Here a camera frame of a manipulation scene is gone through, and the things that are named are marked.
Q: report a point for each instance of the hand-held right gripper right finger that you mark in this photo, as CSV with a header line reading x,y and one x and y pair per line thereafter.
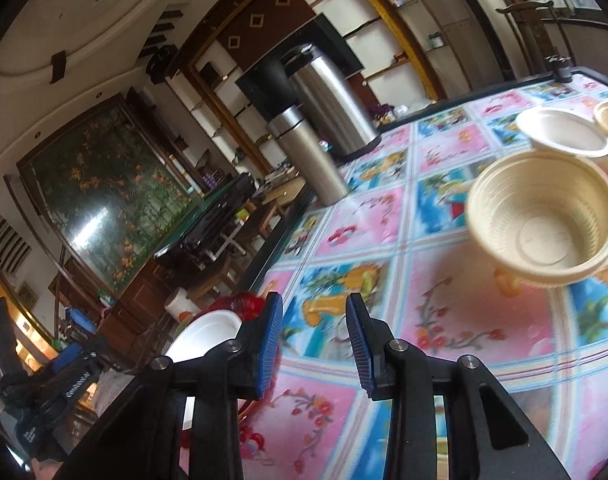
x,y
360,350

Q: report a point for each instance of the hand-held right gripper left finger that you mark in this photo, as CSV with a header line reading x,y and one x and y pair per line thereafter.
x,y
268,350

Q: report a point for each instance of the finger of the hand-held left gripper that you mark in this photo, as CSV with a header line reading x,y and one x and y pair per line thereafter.
x,y
69,355

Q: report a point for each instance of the large white bowl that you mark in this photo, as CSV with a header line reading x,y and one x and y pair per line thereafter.
x,y
204,332

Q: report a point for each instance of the large cream ribbed bowl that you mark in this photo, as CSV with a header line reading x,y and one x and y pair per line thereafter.
x,y
539,230

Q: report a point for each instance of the small white bowl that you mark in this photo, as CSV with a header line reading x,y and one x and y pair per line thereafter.
x,y
559,127

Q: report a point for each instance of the blue plastic object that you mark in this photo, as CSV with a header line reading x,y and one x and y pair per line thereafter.
x,y
81,320

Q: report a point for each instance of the grey striped cloth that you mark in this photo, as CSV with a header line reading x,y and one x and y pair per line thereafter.
x,y
109,390

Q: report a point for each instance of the wooden stool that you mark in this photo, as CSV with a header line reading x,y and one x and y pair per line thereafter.
x,y
209,280

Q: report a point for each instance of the white bucket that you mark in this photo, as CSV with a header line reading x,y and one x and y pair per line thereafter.
x,y
176,302

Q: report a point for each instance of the green mahjong table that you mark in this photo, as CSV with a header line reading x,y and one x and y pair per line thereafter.
x,y
209,210

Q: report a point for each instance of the low wooden table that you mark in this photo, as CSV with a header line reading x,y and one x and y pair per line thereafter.
x,y
284,192

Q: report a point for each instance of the large flower painting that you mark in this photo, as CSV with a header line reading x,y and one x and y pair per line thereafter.
x,y
104,195

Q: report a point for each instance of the steel thermos bottle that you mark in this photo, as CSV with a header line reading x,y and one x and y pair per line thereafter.
x,y
309,160

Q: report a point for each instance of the purple flowers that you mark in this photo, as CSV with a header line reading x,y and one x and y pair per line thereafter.
x,y
382,111

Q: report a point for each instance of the white plastic bag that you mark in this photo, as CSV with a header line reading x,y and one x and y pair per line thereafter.
x,y
414,107

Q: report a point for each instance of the large steel airpot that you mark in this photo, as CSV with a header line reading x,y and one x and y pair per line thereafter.
x,y
334,95

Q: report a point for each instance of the black flat television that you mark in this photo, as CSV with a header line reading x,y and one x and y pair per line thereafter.
x,y
264,82

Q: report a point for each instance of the small black shelf speaker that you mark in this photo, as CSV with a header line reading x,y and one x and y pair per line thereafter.
x,y
210,72

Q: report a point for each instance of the black ceiling speaker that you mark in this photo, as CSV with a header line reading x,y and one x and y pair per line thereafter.
x,y
161,62

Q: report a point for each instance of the small tin jar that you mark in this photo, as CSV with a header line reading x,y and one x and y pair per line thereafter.
x,y
436,40

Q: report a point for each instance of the small black jar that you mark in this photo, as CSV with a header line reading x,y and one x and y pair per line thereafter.
x,y
564,72

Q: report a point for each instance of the white standing air conditioner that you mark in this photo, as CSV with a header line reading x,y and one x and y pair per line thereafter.
x,y
484,25

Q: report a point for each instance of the dark wooden chair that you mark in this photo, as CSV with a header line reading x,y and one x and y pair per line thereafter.
x,y
529,25

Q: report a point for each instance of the slatted wall vent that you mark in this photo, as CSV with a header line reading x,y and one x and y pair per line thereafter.
x,y
6,245

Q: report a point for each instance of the wooden wall shelf unit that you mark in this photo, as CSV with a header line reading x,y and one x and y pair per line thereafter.
x,y
384,35

